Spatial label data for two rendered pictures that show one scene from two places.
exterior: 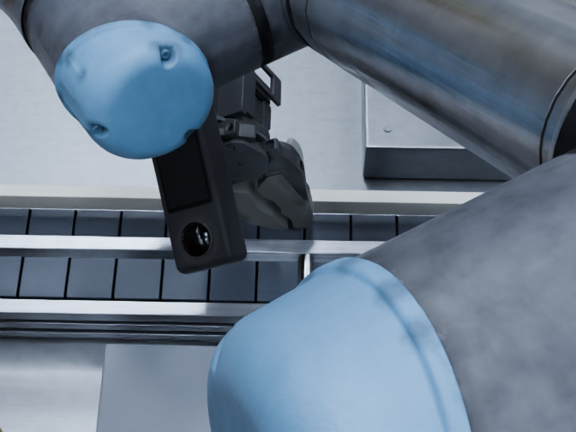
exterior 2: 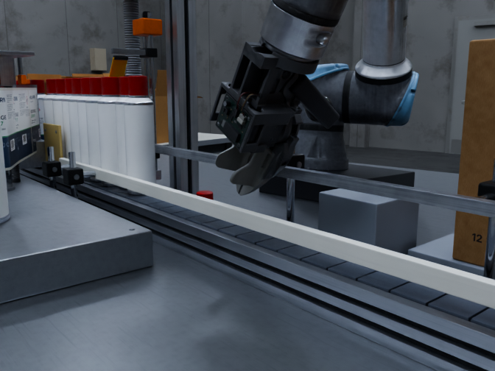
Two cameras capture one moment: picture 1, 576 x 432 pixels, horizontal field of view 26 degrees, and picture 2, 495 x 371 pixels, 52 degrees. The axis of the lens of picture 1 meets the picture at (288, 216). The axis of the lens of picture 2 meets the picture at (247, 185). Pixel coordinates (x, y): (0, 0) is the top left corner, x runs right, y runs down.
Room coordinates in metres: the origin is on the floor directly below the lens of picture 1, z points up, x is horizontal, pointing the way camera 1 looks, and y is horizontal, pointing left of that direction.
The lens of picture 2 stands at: (0.95, 0.50, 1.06)
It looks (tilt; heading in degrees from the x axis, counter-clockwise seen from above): 11 degrees down; 229
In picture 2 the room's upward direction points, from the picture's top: straight up
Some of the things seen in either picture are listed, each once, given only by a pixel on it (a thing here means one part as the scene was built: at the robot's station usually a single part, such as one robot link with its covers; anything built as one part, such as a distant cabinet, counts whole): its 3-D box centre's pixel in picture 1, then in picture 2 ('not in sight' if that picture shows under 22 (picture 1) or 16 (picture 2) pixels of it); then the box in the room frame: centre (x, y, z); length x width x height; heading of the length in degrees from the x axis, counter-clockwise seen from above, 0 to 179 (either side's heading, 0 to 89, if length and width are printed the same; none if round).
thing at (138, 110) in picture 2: not in sight; (139, 135); (0.50, -0.29, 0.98); 0.05 x 0.05 x 0.20
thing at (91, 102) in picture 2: not in sight; (100, 129); (0.50, -0.45, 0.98); 0.05 x 0.05 x 0.20
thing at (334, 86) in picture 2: not in sight; (323, 94); (0.05, -0.27, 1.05); 0.13 x 0.12 x 0.14; 118
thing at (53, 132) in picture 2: not in sight; (53, 143); (0.53, -0.65, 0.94); 0.10 x 0.01 x 0.09; 89
